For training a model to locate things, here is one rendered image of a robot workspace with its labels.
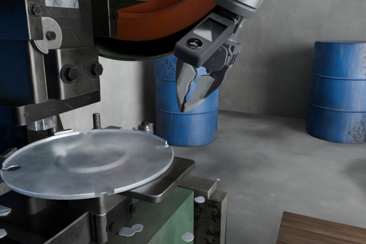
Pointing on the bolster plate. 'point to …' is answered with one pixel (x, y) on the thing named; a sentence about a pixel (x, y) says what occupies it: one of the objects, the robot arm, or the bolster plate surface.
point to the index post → (146, 126)
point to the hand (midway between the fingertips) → (182, 107)
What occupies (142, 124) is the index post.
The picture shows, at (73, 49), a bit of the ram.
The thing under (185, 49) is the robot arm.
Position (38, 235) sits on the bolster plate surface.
